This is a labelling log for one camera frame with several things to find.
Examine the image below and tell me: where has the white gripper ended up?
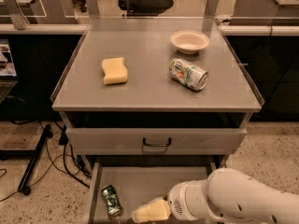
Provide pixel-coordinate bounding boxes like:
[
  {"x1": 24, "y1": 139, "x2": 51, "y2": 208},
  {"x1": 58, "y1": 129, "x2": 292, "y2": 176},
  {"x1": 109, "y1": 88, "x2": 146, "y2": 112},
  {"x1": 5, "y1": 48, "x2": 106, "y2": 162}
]
[{"x1": 132, "y1": 180, "x2": 209, "y2": 223}]

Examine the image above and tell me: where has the green soda can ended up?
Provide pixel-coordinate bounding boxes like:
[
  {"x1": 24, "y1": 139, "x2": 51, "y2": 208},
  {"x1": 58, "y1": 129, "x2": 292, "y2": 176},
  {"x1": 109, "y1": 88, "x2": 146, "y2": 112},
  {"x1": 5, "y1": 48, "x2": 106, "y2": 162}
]
[{"x1": 101, "y1": 185, "x2": 123, "y2": 220}]

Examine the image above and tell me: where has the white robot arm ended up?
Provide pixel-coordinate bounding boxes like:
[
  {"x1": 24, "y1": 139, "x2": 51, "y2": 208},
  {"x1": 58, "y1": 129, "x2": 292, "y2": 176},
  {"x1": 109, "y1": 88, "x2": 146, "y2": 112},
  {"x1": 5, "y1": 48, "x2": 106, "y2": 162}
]
[{"x1": 132, "y1": 168, "x2": 299, "y2": 224}]

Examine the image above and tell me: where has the open middle drawer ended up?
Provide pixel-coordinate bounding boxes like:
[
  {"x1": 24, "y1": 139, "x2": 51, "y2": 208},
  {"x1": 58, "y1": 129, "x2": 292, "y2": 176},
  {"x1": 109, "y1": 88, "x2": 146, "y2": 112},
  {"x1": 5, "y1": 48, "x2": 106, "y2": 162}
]
[{"x1": 83, "y1": 156, "x2": 217, "y2": 224}]

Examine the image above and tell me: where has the upper grey drawer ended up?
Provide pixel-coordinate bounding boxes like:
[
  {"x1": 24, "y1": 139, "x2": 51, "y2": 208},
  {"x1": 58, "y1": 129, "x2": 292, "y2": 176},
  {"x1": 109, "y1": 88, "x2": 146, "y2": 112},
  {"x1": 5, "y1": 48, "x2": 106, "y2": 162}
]
[{"x1": 66, "y1": 128, "x2": 247, "y2": 155}]

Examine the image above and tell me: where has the grey drawer cabinet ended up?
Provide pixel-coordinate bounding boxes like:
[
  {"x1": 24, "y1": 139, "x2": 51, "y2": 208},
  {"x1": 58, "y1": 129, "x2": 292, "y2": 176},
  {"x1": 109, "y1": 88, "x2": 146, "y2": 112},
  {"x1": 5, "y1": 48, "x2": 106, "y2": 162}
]
[{"x1": 50, "y1": 16, "x2": 265, "y2": 224}]

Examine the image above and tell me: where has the white and green can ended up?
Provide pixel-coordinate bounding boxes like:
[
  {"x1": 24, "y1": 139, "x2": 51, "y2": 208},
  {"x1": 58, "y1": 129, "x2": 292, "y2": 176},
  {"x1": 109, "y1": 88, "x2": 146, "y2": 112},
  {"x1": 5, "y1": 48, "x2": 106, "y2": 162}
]
[{"x1": 169, "y1": 59, "x2": 208, "y2": 91}]

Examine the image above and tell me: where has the black stand leg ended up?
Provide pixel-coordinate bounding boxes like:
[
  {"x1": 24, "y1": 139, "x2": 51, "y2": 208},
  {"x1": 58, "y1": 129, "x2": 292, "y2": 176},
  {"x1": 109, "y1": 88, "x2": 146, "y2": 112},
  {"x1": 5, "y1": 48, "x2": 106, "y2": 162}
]
[{"x1": 18, "y1": 124, "x2": 53, "y2": 196}]

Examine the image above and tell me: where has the yellow sponge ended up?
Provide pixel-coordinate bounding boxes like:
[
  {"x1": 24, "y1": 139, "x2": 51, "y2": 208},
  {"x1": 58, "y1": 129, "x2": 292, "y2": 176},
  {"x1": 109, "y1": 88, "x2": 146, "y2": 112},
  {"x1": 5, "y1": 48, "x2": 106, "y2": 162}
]
[{"x1": 102, "y1": 57, "x2": 128, "y2": 85}]

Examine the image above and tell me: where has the white bowl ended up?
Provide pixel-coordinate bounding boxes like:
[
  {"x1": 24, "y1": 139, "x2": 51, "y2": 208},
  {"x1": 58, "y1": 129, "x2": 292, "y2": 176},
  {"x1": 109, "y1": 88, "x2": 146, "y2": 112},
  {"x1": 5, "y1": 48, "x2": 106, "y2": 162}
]
[{"x1": 170, "y1": 30, "x2": 209, "y2": 54}]

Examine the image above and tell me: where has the laptop computer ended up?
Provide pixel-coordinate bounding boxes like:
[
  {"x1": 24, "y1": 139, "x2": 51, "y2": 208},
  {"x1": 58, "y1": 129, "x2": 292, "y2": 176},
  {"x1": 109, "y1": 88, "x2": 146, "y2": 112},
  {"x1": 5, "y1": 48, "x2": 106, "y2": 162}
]
[{"x1": 0, "y1": 39, "x2": 18, "y2": 104}]

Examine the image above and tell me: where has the grey desk right background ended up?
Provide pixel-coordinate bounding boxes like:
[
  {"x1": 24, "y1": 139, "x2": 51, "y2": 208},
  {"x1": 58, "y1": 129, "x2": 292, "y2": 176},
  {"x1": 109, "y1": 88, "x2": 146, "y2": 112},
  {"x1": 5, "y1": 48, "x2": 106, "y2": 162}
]
[{"x1": 230, "y1": 0, "x2": 299, "y2": 26}]

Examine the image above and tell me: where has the grey desk background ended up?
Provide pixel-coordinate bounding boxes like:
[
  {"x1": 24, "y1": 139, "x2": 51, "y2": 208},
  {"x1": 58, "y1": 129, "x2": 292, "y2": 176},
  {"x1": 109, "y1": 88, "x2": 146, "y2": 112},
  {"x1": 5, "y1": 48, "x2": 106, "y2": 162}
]
[
  {"x1": 230, "y1": 0, "x2": 299, "y2": 26},
  {"x1": 0, "y1": 0, "x2": 78, "y2": 24}
]

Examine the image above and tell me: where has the grey desk left background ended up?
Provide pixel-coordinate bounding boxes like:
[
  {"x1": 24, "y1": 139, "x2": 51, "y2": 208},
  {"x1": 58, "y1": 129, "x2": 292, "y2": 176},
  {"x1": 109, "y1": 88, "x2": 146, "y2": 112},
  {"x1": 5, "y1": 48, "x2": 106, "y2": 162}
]
[{"x1": 0, "y1": 0, "x2": 78, "y2": 24}]

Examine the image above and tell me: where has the black drawer handle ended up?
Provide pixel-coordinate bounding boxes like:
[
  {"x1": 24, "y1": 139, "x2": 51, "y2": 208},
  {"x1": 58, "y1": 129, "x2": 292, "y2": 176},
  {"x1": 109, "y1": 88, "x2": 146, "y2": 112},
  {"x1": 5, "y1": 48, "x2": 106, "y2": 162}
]
[{"x1": 142, "y1": 137, "x2": 172, "y2": 147}]

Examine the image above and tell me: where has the black floor cables left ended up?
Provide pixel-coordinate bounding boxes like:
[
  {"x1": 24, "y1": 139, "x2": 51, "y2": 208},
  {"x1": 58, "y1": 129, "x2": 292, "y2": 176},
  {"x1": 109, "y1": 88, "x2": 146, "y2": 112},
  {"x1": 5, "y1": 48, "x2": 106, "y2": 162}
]
[{"x1": 0, "y1": 120, "x2": 92, "y2": 203}]

